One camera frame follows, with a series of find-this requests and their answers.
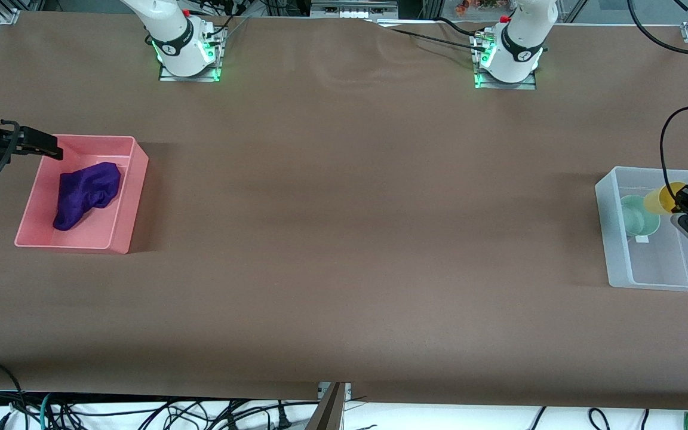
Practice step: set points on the pale green bowl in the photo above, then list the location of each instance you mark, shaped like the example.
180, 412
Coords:
636, 218

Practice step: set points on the grey metal table post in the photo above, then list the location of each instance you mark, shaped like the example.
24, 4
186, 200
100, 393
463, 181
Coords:
327, 415

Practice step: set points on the yellow cup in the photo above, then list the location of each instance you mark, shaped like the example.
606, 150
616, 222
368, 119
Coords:
657, 202

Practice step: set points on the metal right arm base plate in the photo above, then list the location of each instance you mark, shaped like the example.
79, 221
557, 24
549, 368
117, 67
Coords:
192, 78

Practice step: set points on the pink plastic bin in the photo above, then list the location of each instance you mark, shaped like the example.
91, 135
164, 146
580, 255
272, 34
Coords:
99, 234

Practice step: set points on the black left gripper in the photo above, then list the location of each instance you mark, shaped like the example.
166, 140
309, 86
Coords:
686, 197

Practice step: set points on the purple cloth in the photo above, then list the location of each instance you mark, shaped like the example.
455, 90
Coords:
87, 191

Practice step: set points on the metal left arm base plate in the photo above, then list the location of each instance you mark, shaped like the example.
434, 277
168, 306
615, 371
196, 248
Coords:
526, 86

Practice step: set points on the clear plastic bin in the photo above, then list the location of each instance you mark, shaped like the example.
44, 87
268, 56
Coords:
648, 269

